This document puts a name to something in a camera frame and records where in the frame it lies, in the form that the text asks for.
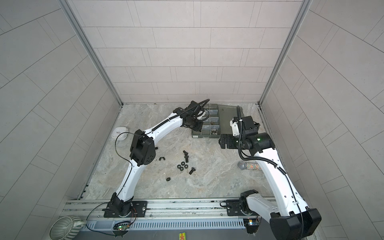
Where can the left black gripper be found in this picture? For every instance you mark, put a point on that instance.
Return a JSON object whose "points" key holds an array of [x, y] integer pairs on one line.
{"points": [[199, 127]]}

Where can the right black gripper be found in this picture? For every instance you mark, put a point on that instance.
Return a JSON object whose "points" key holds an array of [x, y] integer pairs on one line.
{"points": [[229, 138]]}

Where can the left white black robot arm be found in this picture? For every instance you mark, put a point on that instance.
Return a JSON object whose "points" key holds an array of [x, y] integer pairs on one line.
{"points": [[143, 152]]}

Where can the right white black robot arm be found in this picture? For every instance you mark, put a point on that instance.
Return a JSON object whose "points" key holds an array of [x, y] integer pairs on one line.
{"points": [[290, 218]]}

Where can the green compartment organizer box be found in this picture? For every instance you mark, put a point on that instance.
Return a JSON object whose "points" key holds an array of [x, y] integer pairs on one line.
{"points": [[218, 123]]}

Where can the sprinkle-filled clear bottle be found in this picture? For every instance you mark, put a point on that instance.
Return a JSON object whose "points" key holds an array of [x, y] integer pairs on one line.
{"points": [[242, 165]]}

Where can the black nut cluster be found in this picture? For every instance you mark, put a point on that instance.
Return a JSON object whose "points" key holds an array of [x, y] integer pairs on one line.
{"points": [[182, 166]]}

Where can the black bolt lower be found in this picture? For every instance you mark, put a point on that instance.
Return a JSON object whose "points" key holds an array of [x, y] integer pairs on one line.
{"points": [[192, 170]]}

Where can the white round container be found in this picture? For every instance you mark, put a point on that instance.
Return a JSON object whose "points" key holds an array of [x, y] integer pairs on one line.
{"points": [[120, 133]]}

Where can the right controller board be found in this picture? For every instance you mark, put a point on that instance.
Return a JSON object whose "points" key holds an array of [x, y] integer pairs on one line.
{"points": [[252, 225]]}

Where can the controller board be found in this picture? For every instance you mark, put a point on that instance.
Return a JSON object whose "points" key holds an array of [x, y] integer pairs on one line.
{"points": [[252, 225], [121, 228]]}

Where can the left controller board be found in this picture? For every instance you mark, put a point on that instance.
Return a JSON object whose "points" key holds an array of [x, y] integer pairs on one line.
{"points": [[121, 228]]}

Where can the aluminium mounting rail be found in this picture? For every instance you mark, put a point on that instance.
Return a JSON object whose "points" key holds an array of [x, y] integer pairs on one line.
{"points": [[157, 209]]}

